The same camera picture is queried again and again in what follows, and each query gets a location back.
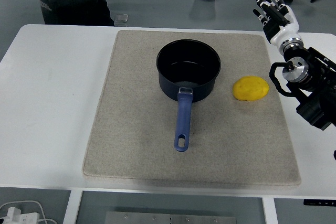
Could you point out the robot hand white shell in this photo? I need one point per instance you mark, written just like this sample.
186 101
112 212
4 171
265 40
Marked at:
284 28

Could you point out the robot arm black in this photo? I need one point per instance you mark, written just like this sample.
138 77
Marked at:
315 98

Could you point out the small square metal floor plate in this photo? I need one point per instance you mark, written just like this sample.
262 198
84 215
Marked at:
121 18

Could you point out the black table control panel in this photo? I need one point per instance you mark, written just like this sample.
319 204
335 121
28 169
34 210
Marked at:
319 202

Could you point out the beige fabric mat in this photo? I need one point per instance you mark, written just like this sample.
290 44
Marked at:
136 134

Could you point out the white table leg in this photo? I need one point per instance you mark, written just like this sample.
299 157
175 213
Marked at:
72 208
270 211

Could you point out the grey metal plate with screws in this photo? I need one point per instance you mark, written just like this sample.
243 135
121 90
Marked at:
170 218

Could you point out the white power adapter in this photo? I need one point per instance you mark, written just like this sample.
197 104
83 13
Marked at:
18 216

